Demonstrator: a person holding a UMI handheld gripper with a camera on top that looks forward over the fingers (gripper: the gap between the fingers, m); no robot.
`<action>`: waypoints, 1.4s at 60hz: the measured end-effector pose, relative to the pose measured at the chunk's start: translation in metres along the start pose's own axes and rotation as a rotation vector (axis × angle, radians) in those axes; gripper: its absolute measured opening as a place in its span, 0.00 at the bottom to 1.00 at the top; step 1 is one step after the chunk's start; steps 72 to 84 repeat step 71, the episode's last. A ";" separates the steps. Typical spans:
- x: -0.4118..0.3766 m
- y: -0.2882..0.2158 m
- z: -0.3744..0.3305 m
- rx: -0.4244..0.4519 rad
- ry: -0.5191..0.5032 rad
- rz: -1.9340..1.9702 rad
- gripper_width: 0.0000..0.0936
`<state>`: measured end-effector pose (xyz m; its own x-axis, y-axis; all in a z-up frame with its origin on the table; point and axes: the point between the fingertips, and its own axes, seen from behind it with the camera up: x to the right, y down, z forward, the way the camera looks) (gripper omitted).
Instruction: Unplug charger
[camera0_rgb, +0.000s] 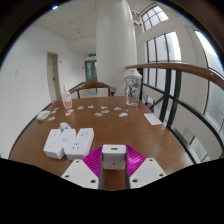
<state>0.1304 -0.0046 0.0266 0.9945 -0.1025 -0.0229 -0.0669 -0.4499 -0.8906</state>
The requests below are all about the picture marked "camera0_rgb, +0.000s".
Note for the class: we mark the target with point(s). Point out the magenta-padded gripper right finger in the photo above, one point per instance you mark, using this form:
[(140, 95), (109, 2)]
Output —
[(146, 171)]

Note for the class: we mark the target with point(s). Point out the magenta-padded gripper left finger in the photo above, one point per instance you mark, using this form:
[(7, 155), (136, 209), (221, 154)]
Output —
[(80, 173)]

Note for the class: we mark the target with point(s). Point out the white charger block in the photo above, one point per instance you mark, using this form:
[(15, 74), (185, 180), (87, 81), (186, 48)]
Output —
[(114, 156)]

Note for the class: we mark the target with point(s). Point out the white paper card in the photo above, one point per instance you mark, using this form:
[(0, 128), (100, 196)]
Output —
[(153, 119)]

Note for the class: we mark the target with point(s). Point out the small colourful sticker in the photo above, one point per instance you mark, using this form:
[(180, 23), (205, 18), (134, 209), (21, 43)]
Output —
[(70, 110), (80, 107), (54, 112), (90, 106), (123, 115), (105, 111), (56, 108), (117, 108), (51, 118), (104, 107), (68, 114), (98, 114)]

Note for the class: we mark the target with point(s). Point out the white computer mouse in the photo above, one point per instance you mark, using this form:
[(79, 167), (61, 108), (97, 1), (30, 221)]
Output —
[(43, 115)]

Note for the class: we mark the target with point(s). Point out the hand sanitizer pump bottle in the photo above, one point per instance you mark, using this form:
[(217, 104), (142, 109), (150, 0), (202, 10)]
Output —
[(67, 100)]

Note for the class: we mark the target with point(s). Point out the clear plastic water bottle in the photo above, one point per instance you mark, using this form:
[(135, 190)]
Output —
[(133, 90)]

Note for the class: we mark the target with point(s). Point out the wooden chair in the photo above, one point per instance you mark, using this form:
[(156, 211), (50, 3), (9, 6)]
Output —
[(93, 85)]

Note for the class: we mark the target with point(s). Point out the brown single door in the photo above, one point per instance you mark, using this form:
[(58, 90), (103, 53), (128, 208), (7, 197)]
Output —
[(53, 76)]

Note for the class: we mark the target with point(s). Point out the glazed double door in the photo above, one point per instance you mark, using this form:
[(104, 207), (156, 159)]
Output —
[(91, 70)]

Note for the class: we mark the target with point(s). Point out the large bright window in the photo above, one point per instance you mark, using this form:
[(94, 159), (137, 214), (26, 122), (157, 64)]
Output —
[(213, 86)]

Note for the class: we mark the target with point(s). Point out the wooden handrail with black posts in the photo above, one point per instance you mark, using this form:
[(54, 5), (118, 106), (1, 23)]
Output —
[(186, 68)]

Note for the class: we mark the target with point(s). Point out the green exit sign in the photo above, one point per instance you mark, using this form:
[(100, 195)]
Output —
[(92, 54)]

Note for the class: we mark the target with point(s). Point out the tall black-framed window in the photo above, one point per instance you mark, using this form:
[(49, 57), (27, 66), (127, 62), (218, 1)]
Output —
[(163, 50)]

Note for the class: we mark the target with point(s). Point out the small high window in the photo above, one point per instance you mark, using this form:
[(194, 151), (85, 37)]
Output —
[(154, 17)]

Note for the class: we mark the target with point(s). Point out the round ceiling light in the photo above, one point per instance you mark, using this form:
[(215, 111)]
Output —
[(55, 7)]

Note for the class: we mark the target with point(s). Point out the white wall switch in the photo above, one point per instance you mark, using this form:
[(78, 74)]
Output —
[(15, 72)]

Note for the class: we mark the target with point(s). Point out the white security camera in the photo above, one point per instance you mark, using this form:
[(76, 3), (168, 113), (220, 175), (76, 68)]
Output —
[(135, 16)]

